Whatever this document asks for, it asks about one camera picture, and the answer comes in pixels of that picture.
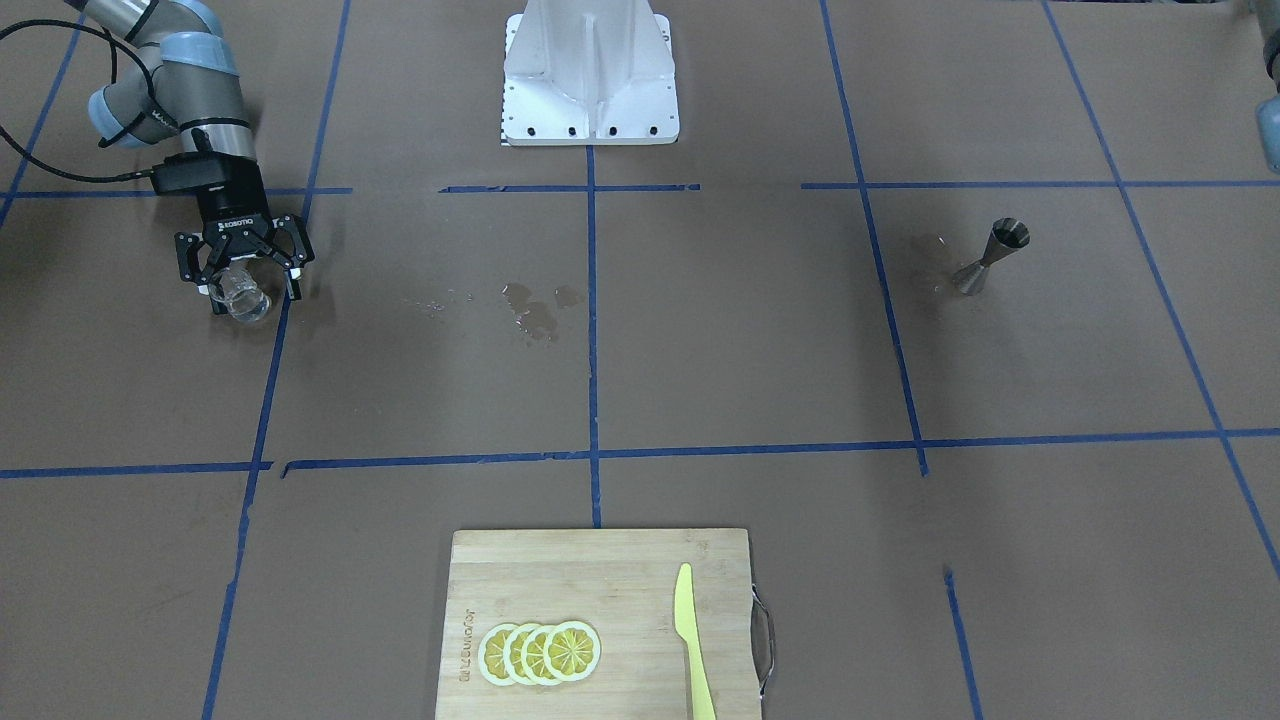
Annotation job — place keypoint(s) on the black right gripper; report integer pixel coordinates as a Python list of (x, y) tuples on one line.
[(233, 203)]

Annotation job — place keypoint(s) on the steel jigger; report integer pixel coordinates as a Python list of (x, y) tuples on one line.
[(1007, 236)]

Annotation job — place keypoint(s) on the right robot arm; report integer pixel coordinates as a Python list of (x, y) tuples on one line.
[(185, 84)]

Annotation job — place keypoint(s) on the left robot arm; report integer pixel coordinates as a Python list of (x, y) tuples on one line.
[(1267, 113)]

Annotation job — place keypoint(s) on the lemon slice farthest from knife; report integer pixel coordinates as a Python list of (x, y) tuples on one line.
[(493, 662)]

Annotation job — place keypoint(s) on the bamboo cutting board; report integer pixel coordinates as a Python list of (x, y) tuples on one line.
[(621, 582)]

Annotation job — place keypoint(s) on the lemon slice nearest knife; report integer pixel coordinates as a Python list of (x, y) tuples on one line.
[(573, 651)]

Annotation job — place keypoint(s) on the yellow plastic knife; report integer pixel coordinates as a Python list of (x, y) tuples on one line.
[(686, 626)]

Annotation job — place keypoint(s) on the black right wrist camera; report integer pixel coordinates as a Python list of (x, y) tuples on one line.
[(189, 172)]

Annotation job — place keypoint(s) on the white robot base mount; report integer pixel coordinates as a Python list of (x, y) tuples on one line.
[(579, 73)]

